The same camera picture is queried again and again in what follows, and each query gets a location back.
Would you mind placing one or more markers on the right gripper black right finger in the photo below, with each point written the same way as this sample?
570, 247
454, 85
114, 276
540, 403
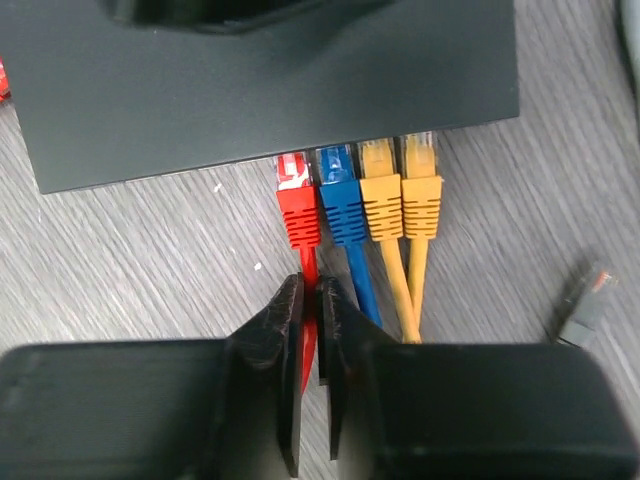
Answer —
466, 411

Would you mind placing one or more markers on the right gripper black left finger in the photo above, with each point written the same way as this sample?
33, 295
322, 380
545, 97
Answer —
226, 408

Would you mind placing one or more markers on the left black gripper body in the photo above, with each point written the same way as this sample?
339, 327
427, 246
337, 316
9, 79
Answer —
221, 17

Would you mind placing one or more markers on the black network switch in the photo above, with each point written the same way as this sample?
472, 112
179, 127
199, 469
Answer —
112, 91

